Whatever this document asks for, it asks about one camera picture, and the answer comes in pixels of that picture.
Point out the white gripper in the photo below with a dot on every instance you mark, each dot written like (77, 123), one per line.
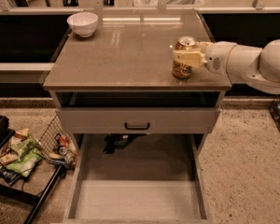
(216, 57)

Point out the orange soda can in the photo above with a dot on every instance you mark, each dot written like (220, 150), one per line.
(182, 70)

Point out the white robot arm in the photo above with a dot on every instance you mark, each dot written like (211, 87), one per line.
(258, 68)

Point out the grey drawer cabinet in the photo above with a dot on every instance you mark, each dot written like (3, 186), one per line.
(128, 63)

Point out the red soda can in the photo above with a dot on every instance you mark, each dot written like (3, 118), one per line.
(63, 141)

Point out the white ceramic bowl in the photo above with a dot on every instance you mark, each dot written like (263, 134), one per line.
(83, 24)

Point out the green snack bag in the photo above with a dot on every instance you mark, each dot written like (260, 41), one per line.
(28, 156)

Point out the black drawer handle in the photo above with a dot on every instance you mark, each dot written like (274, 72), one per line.
(141, 127)

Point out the wire mesh basket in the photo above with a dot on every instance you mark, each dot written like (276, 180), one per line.
(51, 151)

